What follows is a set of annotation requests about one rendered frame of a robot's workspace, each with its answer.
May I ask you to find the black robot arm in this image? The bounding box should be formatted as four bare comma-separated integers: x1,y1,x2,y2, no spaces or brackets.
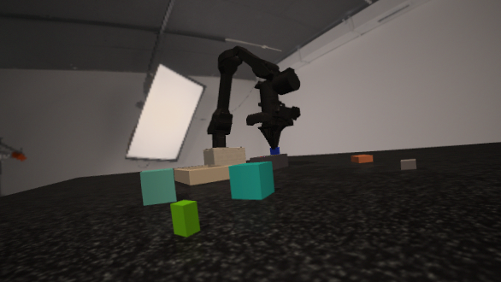
207,45,301,148

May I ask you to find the blue fuse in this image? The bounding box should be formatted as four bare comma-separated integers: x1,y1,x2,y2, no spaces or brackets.
270,147,280,156

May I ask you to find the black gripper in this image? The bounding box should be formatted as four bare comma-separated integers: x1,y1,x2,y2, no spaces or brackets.
246,97,293,150

